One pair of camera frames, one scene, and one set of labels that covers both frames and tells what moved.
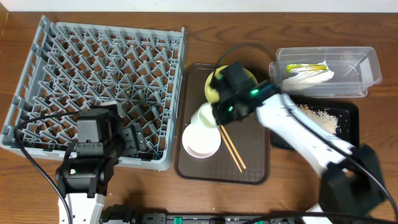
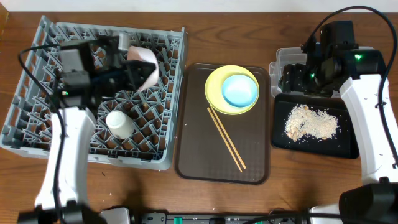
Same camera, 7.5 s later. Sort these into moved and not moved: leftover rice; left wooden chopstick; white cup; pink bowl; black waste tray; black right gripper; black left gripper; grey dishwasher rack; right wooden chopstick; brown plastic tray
Moved: pink bowl; white cup; black left gripper; black right gripper
Not moved: left wooden chopstick; grey dishwasher rack; brown plastic tray; black waste tray; leftover rice; right wooden chopstick
